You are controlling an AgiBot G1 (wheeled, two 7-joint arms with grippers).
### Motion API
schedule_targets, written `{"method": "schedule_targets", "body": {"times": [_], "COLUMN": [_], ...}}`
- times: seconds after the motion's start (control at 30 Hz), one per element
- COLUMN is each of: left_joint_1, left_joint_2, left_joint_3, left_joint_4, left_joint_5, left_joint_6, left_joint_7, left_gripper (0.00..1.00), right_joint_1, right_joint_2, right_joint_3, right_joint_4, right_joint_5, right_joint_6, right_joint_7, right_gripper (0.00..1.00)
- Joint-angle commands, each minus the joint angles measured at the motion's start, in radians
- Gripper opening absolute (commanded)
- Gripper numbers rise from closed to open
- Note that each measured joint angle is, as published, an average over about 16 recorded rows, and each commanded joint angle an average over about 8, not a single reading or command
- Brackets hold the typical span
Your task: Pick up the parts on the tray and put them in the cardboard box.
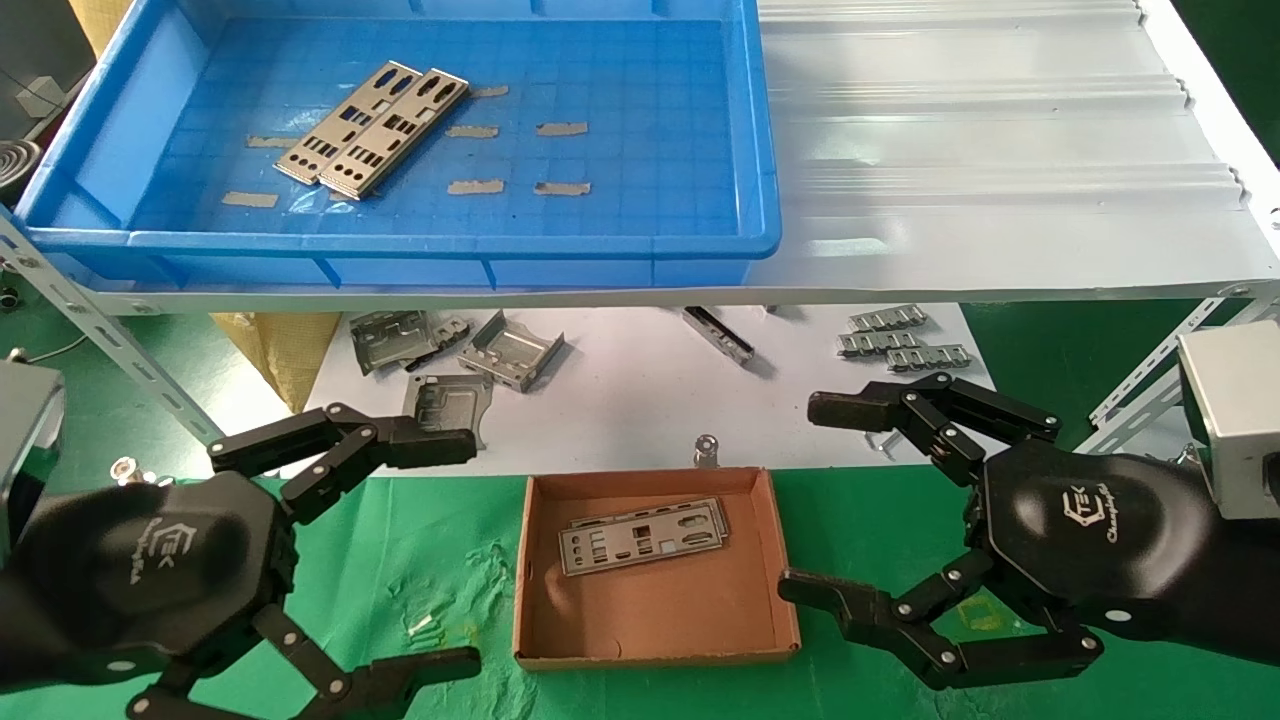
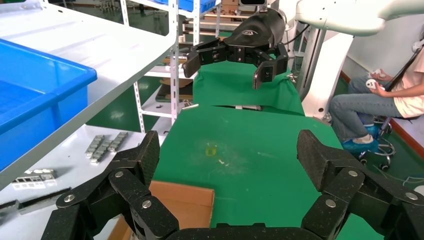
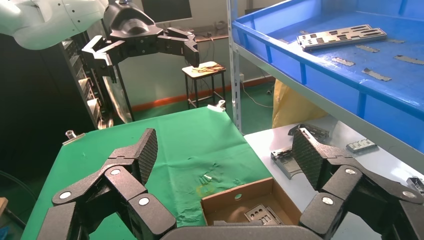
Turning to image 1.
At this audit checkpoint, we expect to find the small grey metal bracket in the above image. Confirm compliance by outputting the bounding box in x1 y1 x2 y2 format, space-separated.
405 315 473 373

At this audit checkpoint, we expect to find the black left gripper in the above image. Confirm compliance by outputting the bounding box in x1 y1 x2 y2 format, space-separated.
0 470 484 720

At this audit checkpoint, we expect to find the green table cloth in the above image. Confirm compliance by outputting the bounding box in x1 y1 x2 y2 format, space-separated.
0 465 1280 720

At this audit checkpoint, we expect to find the u-shaped metal bracket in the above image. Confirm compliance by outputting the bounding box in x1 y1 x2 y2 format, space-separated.
457 309 567 394

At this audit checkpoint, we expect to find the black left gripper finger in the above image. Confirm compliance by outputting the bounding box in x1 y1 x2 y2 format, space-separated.
207 403 478 528

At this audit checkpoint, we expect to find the metal io shield plate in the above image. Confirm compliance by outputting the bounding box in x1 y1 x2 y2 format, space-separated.
273 60 423 188
557 503 731 579
317 67 471 201
569 496 730 546

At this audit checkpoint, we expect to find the grey block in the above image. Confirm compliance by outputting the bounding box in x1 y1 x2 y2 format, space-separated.
14 75 67 117

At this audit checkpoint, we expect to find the white slotted rack post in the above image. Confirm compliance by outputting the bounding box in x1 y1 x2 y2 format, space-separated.
0 215 229 446
1075 288 1280 457

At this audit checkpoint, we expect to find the white floor cable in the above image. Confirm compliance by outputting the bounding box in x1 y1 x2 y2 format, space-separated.
0 333 89 369

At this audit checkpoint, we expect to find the ridged metal strip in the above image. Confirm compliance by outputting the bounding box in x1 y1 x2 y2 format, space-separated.
835 331 924 359
885 344 974 374
848 304 929 333

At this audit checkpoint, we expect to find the shallow brown cardboard box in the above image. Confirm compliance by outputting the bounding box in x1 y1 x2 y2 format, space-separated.
512 466 802 672

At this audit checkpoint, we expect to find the flat stamped metal plate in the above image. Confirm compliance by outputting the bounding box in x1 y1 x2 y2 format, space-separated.
400 373 496 453

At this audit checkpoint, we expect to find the blue plastic tray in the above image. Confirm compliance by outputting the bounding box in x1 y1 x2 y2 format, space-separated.
12 0 783 291

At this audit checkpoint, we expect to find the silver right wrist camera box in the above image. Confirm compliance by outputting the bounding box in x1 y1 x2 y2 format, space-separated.
1177 320 1280 523

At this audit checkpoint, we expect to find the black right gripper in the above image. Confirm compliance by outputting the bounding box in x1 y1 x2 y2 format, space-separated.
777 372 1280 693

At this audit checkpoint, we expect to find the white metal shelf board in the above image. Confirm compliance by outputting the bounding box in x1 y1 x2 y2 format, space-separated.
0 0 1280 319

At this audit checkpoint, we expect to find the coiled metal hose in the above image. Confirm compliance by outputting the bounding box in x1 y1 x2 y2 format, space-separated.
0 138 44 204

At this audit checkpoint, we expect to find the grey stamped metal bracket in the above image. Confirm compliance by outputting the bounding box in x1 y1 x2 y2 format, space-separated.
349 310 441 378

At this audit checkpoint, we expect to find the long narrow metal bracket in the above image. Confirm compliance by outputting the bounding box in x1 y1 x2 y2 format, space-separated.
682 305 757 367

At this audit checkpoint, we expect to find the white paper sheet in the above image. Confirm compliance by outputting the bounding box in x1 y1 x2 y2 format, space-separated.
280 305 998 479

